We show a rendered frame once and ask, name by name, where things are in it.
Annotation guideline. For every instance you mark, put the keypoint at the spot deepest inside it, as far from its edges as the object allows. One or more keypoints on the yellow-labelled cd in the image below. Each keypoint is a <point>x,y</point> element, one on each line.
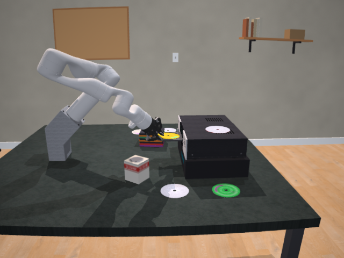
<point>171,136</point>

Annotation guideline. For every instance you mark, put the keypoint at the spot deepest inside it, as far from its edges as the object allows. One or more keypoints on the green disc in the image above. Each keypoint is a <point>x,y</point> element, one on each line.
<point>219,190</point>

